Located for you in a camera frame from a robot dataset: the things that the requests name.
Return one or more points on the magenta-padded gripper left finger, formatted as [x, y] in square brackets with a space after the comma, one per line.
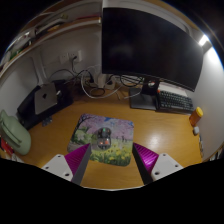
[60, 165]

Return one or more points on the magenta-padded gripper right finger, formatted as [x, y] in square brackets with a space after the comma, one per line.
[164, 165]

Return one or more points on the transparent computer mouse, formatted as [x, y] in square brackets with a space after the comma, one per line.
[101, 138]

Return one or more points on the flower landscape print mouse pad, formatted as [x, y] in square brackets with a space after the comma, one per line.
[120, 140]

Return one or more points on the pale green bag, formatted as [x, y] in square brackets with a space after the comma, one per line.
[15, 133]

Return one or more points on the low wooden bookshelf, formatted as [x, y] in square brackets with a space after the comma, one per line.
[218, 154]

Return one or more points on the orange jar with yellow lid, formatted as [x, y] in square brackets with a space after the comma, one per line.
[195, 117]

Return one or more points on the dark grey keyboard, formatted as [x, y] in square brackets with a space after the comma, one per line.
[175, 101]

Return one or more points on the silver mini computer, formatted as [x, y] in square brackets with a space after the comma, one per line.
[45, 98]

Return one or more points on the white power strip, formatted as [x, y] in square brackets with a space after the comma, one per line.
[101, 81]

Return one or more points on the black computer monitor with stand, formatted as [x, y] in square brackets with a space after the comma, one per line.
[150, 43]

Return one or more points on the ceiling light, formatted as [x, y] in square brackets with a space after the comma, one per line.
[203, 40]

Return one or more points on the white wall socket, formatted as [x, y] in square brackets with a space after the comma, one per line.
[70, 57]

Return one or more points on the wooden wall shelf unit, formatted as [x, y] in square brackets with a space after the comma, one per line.
[50, 30]

